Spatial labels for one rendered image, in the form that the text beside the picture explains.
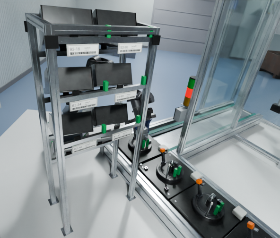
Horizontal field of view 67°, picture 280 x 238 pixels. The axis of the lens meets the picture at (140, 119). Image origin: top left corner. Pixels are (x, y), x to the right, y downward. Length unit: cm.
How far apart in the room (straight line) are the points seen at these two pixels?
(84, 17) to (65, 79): 18
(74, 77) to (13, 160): 83
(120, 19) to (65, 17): 17
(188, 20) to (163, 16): 89
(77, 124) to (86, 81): 16
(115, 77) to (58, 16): 25
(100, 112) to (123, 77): 16
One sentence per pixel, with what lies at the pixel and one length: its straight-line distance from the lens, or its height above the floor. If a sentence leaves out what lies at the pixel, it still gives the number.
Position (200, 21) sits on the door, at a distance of 853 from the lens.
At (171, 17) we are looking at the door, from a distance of 834.
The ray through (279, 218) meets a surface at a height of 86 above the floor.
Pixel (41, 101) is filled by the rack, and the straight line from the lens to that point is 81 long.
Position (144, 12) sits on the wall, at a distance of 831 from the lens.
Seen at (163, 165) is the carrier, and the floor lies 99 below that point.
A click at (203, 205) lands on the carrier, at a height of 99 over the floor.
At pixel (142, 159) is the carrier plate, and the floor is 97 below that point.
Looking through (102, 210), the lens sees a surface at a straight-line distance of 109.
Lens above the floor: 175
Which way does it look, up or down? 30 degrees down
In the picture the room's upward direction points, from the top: 8 degrees clockwise
